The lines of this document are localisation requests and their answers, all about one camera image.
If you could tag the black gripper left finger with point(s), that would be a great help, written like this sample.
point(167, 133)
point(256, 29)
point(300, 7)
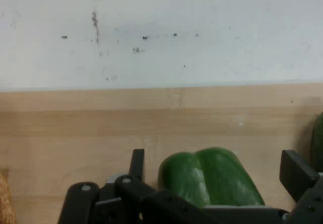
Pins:
point(131, 198)

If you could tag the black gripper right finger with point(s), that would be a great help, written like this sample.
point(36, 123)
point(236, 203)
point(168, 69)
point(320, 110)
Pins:
point(297, 173)

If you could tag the dark green vegetable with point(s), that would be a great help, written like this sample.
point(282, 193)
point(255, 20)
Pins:
point(318, 143)

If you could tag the green bell pepper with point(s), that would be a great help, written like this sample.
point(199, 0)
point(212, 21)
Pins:
point(209, 176)

